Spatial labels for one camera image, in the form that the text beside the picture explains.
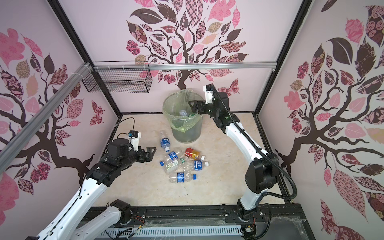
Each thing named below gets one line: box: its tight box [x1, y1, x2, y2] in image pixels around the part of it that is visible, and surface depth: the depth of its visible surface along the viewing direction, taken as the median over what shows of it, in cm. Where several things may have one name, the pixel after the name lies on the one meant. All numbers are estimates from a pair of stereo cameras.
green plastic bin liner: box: [162, 89, 203, 133], surface depth 95 cm
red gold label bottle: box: [184, 147, 205, 161], surface depth 93 cm
